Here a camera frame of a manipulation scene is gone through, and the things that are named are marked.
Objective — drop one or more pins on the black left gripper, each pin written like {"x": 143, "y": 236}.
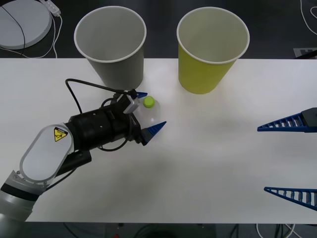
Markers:
{"x": 123, "y": 126}

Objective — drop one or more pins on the yellow-green plastic waste bin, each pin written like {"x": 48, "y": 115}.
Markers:
{"x": 198, "y": 74}

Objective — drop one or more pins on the clear bottle with green cap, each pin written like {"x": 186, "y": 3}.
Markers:
{"x": 149, "y": 102}

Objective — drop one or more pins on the grey plastic waste bin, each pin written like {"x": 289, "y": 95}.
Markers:
{"x": 119, "y": 69}

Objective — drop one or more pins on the white round floor base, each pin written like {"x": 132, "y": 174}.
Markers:
{"x": 32, "y": 22}

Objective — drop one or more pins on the grey floor outlet box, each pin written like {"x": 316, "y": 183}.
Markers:
{"x": 298, "y": 52}

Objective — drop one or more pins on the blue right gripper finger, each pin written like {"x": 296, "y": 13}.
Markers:
{"x": 309, "y": 116}
{"x": 268, "y": 189}

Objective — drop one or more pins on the silver and black left arm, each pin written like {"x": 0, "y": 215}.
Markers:
{"x": 42, "y": 153}

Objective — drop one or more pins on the white power strip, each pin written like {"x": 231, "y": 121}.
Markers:
{"x": 53, "y": 7}

